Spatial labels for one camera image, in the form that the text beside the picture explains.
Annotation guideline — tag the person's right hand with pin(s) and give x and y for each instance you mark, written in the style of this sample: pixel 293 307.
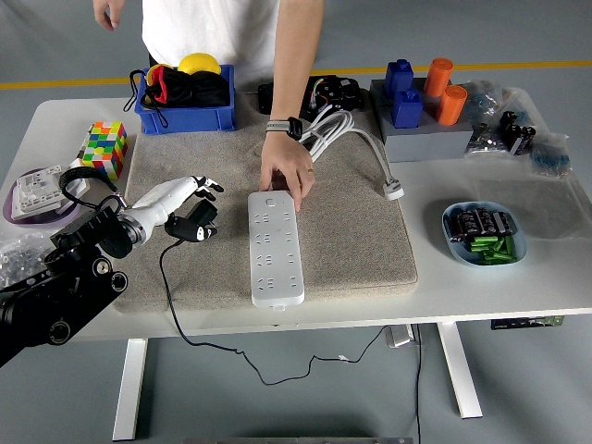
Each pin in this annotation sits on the person's right hand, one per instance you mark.
pixel 107 11

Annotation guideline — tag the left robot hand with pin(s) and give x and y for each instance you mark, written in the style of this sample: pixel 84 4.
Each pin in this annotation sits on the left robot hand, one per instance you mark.
pixel 157 203

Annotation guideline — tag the person's left hand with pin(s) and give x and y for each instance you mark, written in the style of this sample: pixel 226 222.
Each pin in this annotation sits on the person's left hand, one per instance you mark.
pixel 287 162

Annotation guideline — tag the person's left forearm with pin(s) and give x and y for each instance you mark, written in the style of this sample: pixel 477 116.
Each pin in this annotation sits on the person's left forearm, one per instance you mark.
pixel 296 60

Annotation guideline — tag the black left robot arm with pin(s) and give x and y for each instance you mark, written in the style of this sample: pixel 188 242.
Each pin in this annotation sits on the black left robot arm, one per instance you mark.
pixel 69 277

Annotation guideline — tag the black wrist watch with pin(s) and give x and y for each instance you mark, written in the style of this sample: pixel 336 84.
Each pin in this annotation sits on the black wrist watch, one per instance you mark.
pixel 293 127

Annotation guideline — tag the multicolour puzzle cube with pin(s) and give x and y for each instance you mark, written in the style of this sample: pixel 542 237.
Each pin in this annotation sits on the multicolour puzzle cube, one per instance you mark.
pixel 104 148

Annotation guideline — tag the black electronic device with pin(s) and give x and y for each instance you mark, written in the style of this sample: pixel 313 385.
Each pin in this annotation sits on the black electronic device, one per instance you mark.
pixel 337 92

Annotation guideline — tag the blue plastic bin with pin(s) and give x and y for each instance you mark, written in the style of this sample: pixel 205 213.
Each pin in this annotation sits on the blue plastic bin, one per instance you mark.
pixel 185 121

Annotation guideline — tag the grey-brown mat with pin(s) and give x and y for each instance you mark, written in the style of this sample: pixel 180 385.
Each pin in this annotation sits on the grey-brown mat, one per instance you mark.
pixel 347 240

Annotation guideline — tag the person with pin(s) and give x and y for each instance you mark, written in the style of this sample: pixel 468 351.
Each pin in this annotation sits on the person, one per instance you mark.
pixel 208 32

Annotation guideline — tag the yellow ball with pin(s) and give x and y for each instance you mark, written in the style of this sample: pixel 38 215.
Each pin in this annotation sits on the yellow ball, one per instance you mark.
pixel 199 64

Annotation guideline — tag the blue plastic block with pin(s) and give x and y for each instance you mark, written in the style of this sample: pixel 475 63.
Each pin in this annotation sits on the blue plastic block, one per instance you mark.
pixel 407 111
pixel 398 76

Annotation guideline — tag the grey block base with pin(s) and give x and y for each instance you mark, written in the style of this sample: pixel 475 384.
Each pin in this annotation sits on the grey block base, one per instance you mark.
pixel 425 143

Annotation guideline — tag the clear bag of screws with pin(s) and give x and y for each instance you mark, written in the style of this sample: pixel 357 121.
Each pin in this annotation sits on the clear bag of screws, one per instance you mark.
pixel 18 259

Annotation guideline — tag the orange cylinder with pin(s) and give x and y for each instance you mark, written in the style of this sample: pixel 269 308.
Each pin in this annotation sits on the orange cylinder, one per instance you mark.
pixel 438 76
pixel 452 105

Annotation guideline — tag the black cylindrical capacitor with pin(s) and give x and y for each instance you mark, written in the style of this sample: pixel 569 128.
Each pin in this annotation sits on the black cylindrical capacitor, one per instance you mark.
pixel 471 222
pixel 454 227
pixel 488 221
pixel 504 223

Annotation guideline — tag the white table leg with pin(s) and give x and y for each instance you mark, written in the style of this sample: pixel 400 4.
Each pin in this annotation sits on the white table leg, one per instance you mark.
pixel 130 388
pixel 460 370

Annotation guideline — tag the clear bag of small parts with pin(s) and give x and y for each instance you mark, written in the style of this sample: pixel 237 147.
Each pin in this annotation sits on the clear bag of small parts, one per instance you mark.
pixel 485 141

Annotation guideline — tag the clear crumpled plastic bag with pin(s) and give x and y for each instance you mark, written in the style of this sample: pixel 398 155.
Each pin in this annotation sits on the clear crumpled plastic bag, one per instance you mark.
pixel 483 97

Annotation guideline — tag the green stick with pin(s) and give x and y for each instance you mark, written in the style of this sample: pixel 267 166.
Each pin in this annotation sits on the green stick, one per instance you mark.
pixel 506 247
pixel 483 243
pixel 495 259

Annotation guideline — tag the clear bag of black capacitors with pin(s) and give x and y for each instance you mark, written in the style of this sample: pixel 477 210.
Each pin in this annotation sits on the clear bag of black capacitors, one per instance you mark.
pixel 518 131

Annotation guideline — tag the flat clear plastic bag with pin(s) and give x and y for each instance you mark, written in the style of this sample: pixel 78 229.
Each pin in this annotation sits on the flat clear plastic bag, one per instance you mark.
pixel 532 208

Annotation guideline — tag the light blue bowl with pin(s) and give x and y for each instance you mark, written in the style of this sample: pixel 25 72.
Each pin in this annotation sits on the light blue bowl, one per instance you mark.
pixel 520 252

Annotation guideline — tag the clear bag of blue components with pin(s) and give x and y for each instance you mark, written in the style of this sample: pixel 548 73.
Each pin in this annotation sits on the clear bag of blue components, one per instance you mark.
pixel 550 157

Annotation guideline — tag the black table control panel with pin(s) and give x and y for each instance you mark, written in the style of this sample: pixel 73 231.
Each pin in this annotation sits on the black table control panel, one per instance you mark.
pixel 527 323

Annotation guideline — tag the white wall socket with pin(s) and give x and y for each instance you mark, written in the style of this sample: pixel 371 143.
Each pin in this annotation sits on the white wall socket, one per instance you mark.
pixel 34 194

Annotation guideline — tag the metal bracket under table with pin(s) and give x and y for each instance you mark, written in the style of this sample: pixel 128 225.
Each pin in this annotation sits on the metal bracket under table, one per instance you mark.
pixel 398 335

